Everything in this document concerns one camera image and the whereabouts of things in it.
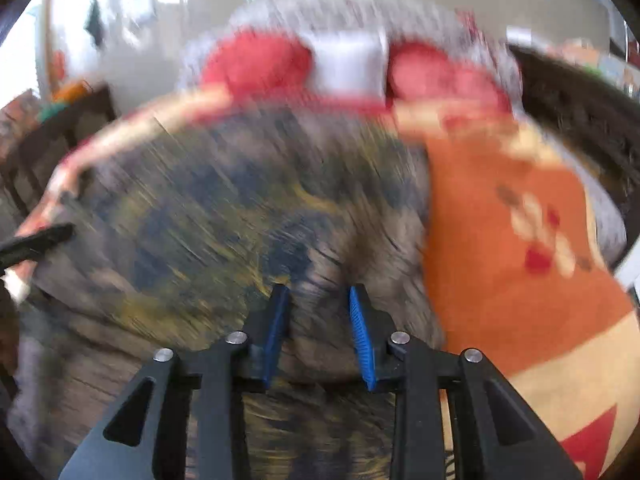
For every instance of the dark carved wooden bed frame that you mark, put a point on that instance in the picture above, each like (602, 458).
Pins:
(580, 110)

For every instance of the red heart pillow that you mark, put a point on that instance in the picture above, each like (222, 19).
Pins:
(440, 77)
(257, 62)

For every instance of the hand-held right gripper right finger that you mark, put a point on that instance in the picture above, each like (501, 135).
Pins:
(363, 335)

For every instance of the dark hanging cloth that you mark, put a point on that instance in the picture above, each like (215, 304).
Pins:
(95, 22)

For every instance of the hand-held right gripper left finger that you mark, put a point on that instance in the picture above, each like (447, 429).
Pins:
(275, 332)

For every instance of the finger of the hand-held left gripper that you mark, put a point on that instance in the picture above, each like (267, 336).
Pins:
(40, 241)

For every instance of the blue floral patterned garment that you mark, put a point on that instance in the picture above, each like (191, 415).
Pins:
(225, 210)

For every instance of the white pillow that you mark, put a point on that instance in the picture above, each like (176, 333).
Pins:
(350, 65)

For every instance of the orange red printed blanket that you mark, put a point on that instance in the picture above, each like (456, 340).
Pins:
(500, 260)

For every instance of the dark wooden cabinet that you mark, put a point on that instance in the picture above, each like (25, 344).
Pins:
(55, 140)

